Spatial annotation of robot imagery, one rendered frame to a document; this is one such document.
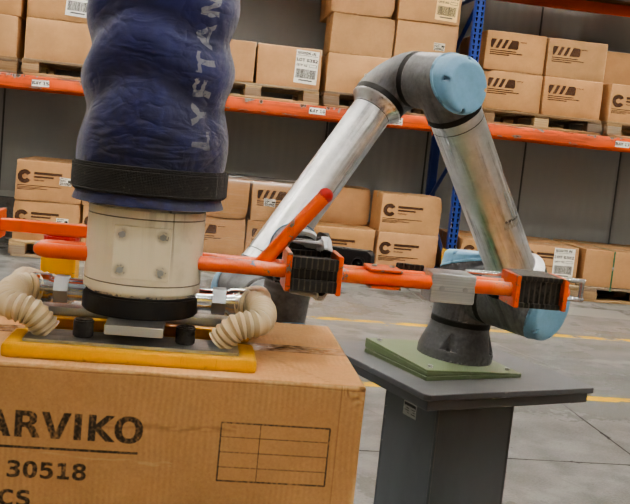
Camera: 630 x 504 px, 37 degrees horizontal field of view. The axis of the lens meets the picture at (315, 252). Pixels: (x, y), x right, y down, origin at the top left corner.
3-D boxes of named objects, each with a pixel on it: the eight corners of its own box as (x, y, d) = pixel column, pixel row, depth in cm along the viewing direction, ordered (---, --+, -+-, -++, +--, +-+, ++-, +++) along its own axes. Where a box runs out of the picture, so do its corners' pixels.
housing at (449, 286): (429, 302, 141) (433, 273, 140) (419, 294, 147) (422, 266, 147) (474, 306, 141) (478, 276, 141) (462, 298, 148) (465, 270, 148)
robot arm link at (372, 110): (378, 37, 200) (193, 289, 183) (420, 39, 191) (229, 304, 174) (404, 74, 208) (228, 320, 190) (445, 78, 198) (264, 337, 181)
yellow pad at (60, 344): (-1, 357, 123) (1, 319, 122) (14, 340, 133) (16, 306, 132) (256, 374, 127) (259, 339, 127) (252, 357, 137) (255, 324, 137)
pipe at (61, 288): (4, 327, 124) (6, 285, 124) (36, 295, 149) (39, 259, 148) (257, 345, 129) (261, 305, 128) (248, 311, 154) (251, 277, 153)
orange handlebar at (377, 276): (-49, 255, 132) (-48, 230, 131) (-3, 233, 161) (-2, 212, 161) (574, 307, 144) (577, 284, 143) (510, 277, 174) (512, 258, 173)
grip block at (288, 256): (284, 292, 136) (288, 253, 135) (279, 282, 146) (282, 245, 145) (341, 297, 137) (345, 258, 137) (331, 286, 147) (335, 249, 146)
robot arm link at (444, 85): (523, 297, 234) (428, 34, 194) (582, 315, 221) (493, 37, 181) (487, 337, 228) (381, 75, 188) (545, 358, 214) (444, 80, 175)
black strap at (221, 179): (59, 189, 124) (61, 159, 124) (81, 181, 147) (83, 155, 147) (228, 205, 127) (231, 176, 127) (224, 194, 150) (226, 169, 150)
